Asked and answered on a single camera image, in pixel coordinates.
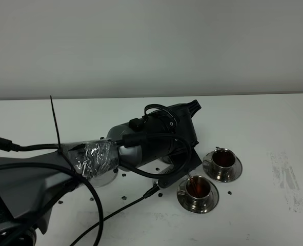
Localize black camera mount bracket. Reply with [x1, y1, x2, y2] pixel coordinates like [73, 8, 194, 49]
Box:
[157, 150, 203, 189]

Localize loose black usb plug cable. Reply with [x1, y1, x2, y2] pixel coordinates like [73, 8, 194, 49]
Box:
[0, 136, 59, 153]

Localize black camera usb cable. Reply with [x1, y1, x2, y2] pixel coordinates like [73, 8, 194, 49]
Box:
[69, 184, 159, 246]

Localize far stainless steel saucer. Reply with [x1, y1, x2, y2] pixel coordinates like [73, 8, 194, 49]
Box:
[201, 151, 244, 183]

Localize near stainless steel teacup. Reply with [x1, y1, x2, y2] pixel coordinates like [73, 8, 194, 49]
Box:
[177, 176, 213, 206]

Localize stainless steel teacup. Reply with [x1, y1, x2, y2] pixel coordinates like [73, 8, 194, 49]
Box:
[177, 176, 213, 206]
[202, 147, 237, 181]

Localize stainless steel saucer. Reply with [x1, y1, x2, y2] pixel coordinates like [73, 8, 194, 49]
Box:
[176, 176, 219, 214]
[201, 151, 244, 183]

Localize black cable tie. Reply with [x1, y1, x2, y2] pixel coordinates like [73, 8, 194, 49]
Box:
[50, 95, 75, 171]

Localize near stainless steel saucer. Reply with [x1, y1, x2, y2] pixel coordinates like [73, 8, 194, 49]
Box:
[176, 176, 219, 214]

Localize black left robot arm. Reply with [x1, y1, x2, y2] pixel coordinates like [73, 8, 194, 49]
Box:
[0, 100, 201, 245]

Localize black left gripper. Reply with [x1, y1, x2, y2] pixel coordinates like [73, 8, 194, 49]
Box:
[164, 99, 201, 149]

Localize round steel teapot trivet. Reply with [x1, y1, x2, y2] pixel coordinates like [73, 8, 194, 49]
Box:
[90, 168, 118, 188]

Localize far stainless steel teacup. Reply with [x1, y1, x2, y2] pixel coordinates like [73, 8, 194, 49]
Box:
[202, 147, 237, 181]

